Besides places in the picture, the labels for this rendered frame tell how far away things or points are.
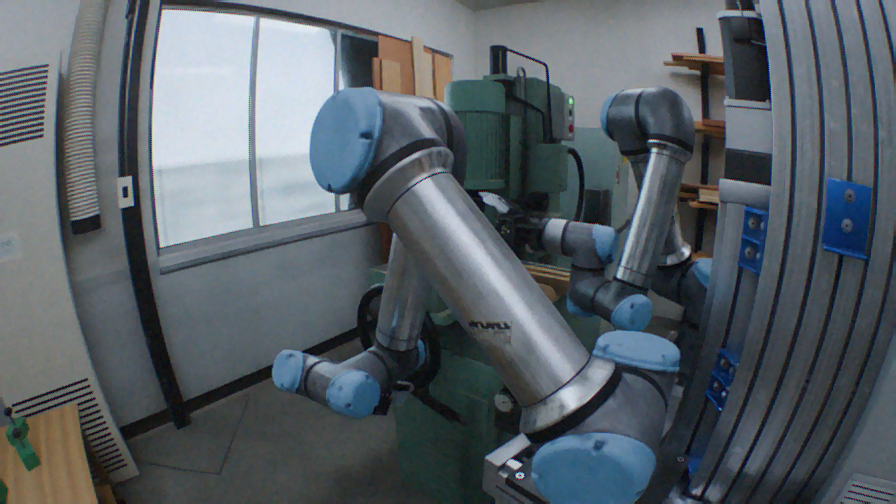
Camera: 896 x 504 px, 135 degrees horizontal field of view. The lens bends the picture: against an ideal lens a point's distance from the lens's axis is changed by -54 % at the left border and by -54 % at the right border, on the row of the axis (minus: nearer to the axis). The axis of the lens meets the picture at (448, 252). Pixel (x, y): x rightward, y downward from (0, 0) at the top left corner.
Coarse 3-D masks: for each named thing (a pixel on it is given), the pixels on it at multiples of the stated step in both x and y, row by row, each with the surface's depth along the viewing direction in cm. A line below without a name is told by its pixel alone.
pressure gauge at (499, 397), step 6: (504, 390) 97; (498, 396) 97; (504, 396) 96; (510, 396) 95; (498, 402) 97; (510, 402) 95; (516, 402) 95; (498, 408) 98; (504, 408) 97; (510, 408) 95
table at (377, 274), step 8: (384, 264) 133; (376, 272) 126; (384, 272) 124; (376, 280) 127; (384, 280) 125; (560, 296) 103; (560, 304) 103; (432, 312) 101; (448, 312) 101; (560, 312) 104; (440, 320) 100; (448, 320) 100; (456, 320) 103
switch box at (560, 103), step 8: (552, 96) 123; (560, 96) 121; (568, 96) 123; (552, 104) 123; (560, 104) 121; (568, 104) 123; (552, 112) 124; (560, 112) 122; (568, 112) 124; (552, 120) 125; (560, 120) 123; (568, 120) 124; (552, 128) 125; (560, 128) 123; (568, 128) 125; (560, 136) 124; (568, 136) 126
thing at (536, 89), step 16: (528, 80) 117; (528, 96) 119; (544, 96) 122; (528, 112) 120; (544, 112) 123; (528, 128) 121; (528, 144) 122; (528, 160) 124; (528, 176) 125; (528, 192) 126; (544, 192) 130; (528, 256) 131
